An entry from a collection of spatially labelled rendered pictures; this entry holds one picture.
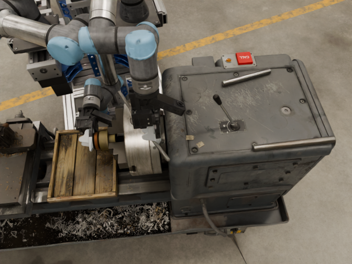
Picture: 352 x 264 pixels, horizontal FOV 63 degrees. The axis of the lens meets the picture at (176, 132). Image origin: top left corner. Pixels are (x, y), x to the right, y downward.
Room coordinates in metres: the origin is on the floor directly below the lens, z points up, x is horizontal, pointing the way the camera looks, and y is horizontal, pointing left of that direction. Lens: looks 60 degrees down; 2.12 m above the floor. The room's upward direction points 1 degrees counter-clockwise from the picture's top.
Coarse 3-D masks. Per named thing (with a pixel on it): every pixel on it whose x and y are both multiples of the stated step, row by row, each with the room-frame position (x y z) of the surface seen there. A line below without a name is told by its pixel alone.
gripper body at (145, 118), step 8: (136, 96) 0.48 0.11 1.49; (144, 96) 0.47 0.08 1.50; (152, 96) 0.48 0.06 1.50; (136, 104) 0.48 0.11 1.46; (144, 104) 0.48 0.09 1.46; (136, 112) 0.47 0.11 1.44; (144, 112) 0.46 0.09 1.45; (152, 112) 0.47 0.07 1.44; (136, 120) 0.45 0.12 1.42; (144, 120) 0.45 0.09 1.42; (152, 120) 0.45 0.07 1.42; (136, 128) 0.44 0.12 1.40; (144, 128) 0.44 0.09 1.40
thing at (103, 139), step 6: (96, 132) 0.60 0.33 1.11; (102, 132) 0.59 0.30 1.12; (96, 138) 0.56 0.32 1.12; (102, 138) 0.56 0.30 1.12; (108, 138) 0.57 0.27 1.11; (114, 138) 0.57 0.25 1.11; (96, 144) 0.54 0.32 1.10; (102, 144) 0.54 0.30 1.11; (108, 144) 0.54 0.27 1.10; (102, 150) 0.53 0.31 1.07
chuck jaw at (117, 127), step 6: (120, 108) 0.65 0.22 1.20; (120, 114) 0.64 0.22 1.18; (114, 120) 0.62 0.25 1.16; (120, 120) 0.62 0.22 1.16; (108, 126) 0.61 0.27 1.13; (114, 126) 0.60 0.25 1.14; (120, 126) 0.60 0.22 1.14; (108, 132) 0.59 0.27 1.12; (114, 132) 0.59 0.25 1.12; (120, 132) 0.59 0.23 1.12
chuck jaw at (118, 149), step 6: (114, 144) 0.54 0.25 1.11; (120, 144) 0.54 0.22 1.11; (114, 150) 0.51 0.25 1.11; (120, 150) 0.51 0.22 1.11; (114, 156) 0.49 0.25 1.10; (120, 156) 0.48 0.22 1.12; (120, 162) 0.45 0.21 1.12; (126, 162) 0.45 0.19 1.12; (120, 168) 0.44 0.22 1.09; (132, 168) 0.43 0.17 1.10
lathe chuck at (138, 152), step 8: (128, 112) 0.61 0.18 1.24; (128, 120) 0.57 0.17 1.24; (128, 128) 0.54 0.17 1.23; (128, 136) 0.51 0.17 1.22; (136, 136) 0.51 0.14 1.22; (128, 144) 0.49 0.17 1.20; (136, 144) 0.49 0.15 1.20; (144, 144) 0.49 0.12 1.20; (128, 152) 0.46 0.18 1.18; (136, 152) 0.46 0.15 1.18; (144, 152) 0.46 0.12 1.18; (128, 160) 0.44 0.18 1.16; (136, 160) 0.44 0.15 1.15; (144, 160) 0.45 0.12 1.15; (144, 168) 0.43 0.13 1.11
